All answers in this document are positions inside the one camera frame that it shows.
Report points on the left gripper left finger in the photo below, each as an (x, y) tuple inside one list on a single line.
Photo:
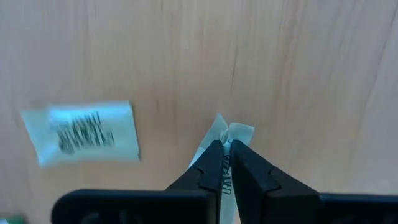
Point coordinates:
[(208, 174)]

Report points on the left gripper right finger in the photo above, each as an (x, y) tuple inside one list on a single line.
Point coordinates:
[(261, 186)]

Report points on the pale green Stevia packet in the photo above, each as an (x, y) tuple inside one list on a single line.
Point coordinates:
[(81, 133), (241, 133)]

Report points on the green white Truvia packet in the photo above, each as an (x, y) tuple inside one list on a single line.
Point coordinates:
[(12, 220)]

